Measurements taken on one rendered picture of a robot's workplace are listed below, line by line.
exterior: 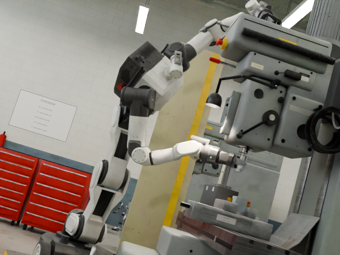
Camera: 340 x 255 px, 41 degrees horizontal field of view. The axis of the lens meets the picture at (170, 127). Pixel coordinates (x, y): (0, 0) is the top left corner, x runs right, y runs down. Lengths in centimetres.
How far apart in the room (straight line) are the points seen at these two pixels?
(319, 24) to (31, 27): 996
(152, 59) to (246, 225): 98
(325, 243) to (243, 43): 94
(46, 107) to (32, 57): 127
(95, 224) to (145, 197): 124
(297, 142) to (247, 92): 32
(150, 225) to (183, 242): 189
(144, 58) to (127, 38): 927
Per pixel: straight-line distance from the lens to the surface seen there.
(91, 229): 265
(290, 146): 213
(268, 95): 215
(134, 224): 383
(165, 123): 387
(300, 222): 226
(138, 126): 220
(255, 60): 214
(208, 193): 251
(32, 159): 677
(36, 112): 1133
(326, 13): 240
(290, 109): 215
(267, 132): 212
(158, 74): 234
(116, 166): 255
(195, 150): 215
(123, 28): 1172
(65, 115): 1124
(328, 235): 209
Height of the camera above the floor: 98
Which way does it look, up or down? 9 degrees up
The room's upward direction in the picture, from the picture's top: 17 degrees clockwise
